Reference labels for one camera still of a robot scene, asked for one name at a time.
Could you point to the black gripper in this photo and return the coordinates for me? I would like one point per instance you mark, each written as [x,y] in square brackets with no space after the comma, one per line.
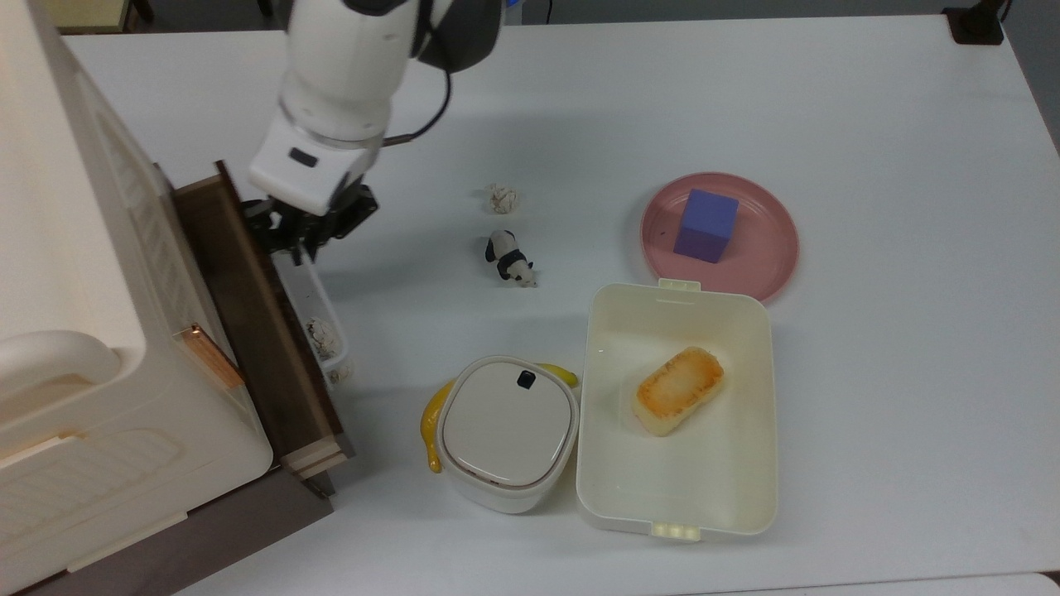
[310,222]

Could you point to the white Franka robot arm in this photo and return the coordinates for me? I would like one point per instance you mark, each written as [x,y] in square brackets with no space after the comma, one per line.
[339,74]

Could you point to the cream plastic drawer cabinet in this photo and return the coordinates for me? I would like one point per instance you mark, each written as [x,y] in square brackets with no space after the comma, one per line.
[74,248]

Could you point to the crumpled paper in tray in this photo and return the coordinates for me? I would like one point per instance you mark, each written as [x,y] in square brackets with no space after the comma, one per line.
[325,338]

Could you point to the dark wooden box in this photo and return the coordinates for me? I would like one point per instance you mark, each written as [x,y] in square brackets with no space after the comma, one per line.
[248,331]

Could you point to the copper tag on cabinet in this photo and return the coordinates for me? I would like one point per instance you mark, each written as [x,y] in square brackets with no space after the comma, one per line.
[214,358]

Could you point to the beige dumpling toy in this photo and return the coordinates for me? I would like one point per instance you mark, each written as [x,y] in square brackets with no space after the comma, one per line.
[502,199]

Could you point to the black white panda figurine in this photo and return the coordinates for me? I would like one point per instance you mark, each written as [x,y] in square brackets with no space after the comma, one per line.
[507,258]

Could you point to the yellow banana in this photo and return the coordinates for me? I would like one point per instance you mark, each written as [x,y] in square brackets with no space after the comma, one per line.
[431,418]

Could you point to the cream round lidded container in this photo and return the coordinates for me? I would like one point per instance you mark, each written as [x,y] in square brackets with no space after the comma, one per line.
[507,434]

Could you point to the purple cube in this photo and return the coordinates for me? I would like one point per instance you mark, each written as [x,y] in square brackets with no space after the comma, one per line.
[705,225]

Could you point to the toasted bread piece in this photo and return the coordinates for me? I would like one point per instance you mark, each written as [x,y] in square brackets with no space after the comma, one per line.
[679,391]

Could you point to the pink plate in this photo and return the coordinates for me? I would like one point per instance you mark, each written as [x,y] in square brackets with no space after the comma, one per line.
[770,240]

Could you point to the cream rectangular plastic container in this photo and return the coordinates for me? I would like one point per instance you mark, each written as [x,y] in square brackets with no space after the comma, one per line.
[729,463]

